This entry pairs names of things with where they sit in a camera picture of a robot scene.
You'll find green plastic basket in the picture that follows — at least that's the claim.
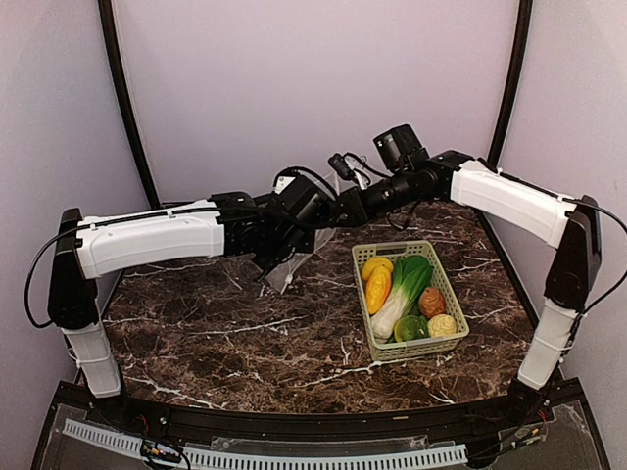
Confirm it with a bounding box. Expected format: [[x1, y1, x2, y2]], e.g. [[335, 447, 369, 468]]
[[352, 241, 469, 361]]

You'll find green yellow pepper toy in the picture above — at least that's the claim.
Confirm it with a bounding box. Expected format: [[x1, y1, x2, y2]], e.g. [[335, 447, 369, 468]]
[[394, 315, 429, 343]]

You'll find black front rail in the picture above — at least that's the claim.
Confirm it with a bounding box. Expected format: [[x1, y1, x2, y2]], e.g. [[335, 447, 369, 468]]
[[54, 382, 538, 443]]

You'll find black frame post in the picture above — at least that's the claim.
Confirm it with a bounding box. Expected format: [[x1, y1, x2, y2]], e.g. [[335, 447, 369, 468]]
[[97, 0, 161, 209], [487, 0, 533, 166]]

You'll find bok choy toy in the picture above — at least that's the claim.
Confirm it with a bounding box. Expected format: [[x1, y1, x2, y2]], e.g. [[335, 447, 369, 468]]
[[370, 256, 433, 341]]

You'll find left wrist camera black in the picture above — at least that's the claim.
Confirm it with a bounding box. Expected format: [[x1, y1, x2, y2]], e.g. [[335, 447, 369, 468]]
[[273, 166, 338, 225]]

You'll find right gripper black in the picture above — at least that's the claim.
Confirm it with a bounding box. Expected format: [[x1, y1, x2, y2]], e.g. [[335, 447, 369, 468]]
[[325, 166, 426, 226]]

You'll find left black frame post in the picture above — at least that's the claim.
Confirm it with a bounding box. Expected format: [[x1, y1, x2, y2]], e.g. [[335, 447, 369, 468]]
[[97, 0, 161, 209]]

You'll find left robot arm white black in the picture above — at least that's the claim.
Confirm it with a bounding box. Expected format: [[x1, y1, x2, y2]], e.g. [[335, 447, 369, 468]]
[[48, 191, 336, 427]]

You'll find brown bun toy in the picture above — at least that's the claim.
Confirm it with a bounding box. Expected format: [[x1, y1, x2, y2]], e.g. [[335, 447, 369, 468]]
[[418, 287, 446, 319]]

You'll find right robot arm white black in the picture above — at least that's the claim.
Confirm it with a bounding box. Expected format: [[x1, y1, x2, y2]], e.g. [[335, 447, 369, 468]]
[[339, 151, 602, 425]]

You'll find yellow lemon toy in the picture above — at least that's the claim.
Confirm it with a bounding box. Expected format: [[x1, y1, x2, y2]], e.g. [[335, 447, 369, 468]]
[[362, 257, 394, 281]]

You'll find cream cauliflower toy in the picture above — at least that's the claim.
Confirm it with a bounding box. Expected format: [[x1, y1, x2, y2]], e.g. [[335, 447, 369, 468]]
[[427, 314, 457, 338]]

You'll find right black frame post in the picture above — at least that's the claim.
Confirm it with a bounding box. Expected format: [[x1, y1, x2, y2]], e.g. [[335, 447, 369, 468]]
[[487, 0, 533, 166]]

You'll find white slotted cable duct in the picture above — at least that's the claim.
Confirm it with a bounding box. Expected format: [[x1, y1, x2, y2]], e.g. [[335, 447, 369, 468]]
[[62, 418, 467, 470]]

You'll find clear polka dot zip bag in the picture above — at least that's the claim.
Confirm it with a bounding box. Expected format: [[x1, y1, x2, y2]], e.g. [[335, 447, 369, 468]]
[[265, 172, 340, 294]]

